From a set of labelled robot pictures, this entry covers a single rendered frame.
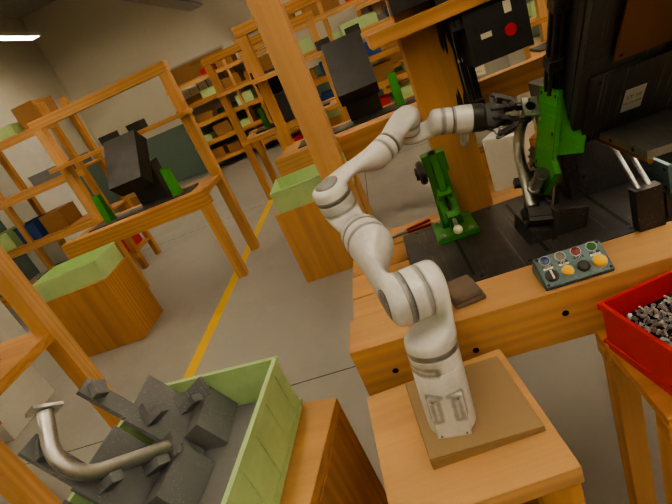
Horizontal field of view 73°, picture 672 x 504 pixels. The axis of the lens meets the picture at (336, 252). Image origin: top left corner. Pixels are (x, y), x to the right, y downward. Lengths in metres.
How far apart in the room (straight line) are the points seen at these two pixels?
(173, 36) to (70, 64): 2.58
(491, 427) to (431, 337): 0.22
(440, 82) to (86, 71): 11.63
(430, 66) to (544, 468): 1.13
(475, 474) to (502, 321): 0.39
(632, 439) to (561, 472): 0.51
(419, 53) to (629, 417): 1.12
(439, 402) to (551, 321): 0.43
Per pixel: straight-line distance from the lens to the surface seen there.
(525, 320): 1.16
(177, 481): 1.11
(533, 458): 0.89
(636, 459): 1.42
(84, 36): 12.69
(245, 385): 1.23
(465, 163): 1.60
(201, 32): 11.67
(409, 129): 1.23
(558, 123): 1.25
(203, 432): 1.18
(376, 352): 1.14
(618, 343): 1.09
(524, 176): 1.37
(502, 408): 0.95
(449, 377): 0.83
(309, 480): 1.08
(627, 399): 1.27
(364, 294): 1.38
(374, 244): 0.85
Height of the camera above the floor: 1.56
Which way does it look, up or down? 23 degrees down
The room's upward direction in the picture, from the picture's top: 24 degrees counter-clockwise
